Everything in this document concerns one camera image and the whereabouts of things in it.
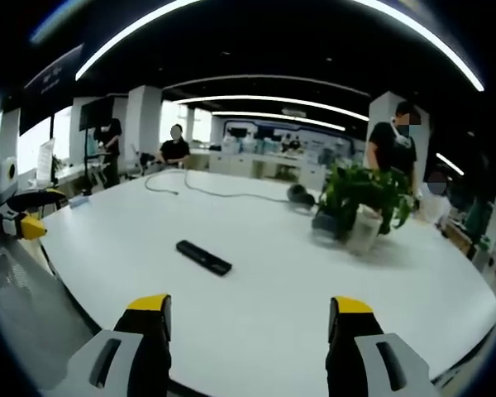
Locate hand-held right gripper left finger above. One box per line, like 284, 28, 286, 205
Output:
45, 294, 174, 397

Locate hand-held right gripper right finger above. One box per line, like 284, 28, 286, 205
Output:
325, 295, 439, 397

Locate black remote control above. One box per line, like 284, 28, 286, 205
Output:
175, 239, 233, 277

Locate grey mesh office chair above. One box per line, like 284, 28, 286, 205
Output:
0, 231, 103, 397

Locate black monitor on stand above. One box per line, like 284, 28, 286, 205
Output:
78, 95, 117, 195

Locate dark hanging banner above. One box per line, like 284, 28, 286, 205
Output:
18, 43, 86, 136

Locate white plant pot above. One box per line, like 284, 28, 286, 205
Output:
346, 205, 384, 256

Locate dark box beside plant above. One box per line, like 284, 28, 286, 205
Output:
312, 208, 351, 241

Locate green potted plant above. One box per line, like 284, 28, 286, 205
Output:
317, 163, 417, 237

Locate dark round object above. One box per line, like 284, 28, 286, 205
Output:
287, 184, 317, 208

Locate white office counter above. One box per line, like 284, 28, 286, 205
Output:
189, 148, 330, 189

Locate grey cable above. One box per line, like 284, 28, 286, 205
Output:
144, 168, 293, 204

